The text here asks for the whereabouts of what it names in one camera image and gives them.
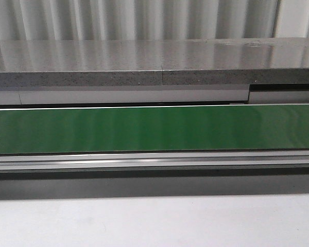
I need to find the white pleated curtain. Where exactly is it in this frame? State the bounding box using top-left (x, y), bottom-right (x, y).
top-left (0, 1), bottom-right (309, 40)

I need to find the green conveyor belt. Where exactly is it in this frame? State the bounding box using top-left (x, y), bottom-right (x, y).
top-left (0, 104), bottom-right (309, 155)

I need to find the grey stone counter slab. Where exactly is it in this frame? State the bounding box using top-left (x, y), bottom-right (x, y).
top-left (0, 38), bottom-right (309, 87)

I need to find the aluminium conveyor frame rail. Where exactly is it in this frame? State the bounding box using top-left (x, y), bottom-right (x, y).
top-left (0, 150), bottom-right (309, 180)

